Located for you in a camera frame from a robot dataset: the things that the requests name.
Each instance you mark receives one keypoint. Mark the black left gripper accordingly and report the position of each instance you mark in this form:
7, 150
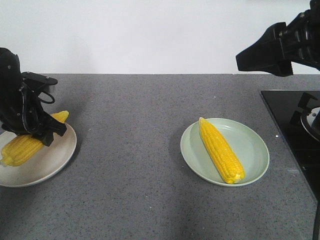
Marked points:
21, 112

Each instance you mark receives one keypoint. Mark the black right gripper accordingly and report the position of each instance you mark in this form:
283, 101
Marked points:
281, 44

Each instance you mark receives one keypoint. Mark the yellow corn cob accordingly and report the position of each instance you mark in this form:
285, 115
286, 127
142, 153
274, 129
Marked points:
223, 157
19, 150

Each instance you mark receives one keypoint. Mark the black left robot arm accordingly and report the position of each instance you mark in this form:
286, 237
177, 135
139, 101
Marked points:
12, 79

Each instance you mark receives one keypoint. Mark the beige round plate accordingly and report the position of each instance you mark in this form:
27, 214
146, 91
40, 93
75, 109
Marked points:
47, 162

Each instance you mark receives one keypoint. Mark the black glass gas hob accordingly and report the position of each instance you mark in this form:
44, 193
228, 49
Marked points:
306, 150

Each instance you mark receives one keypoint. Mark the silver hob burner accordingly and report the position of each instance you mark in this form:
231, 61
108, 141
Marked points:
309, 118

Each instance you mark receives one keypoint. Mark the pale green round plate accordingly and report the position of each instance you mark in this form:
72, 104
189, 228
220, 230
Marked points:
247, 145

